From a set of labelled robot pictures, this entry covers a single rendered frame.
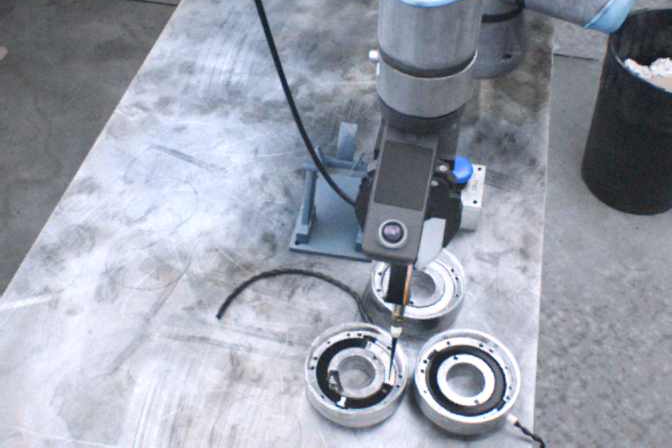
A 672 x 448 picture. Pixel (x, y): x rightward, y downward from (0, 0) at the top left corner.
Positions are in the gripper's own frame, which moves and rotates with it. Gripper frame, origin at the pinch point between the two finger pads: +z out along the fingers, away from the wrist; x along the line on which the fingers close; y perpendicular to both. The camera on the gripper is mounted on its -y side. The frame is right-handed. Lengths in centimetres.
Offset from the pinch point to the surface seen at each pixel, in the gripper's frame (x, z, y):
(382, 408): -0.1, 9.2, -10.6
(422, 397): -3.7, 9.5, -8.6
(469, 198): -6.1, 8.8, 18.1
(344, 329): 5.2, 9.9, -2.1
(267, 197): 18.8, 13.3, 17.5
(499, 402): -11.3, 10.4, -7.2
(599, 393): -42, 93, 46
